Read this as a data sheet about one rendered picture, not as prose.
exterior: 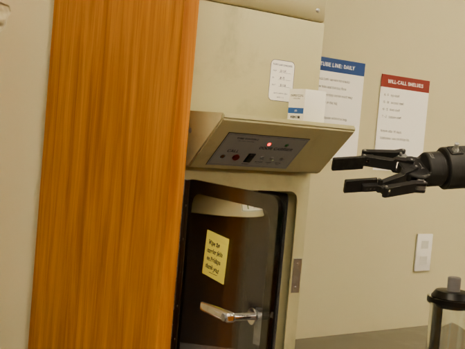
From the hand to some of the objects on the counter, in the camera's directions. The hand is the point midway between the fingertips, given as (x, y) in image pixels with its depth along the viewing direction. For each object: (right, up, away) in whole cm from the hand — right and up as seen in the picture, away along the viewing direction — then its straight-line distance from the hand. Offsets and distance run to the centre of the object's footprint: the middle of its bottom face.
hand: (350, 174), depth 183 cm
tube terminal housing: (-33, -45, -5) cm, 56 cm away
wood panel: (-53, -44, -16) cm, 70 cm away
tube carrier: (+20, -48, +4) cm, 52 cm away
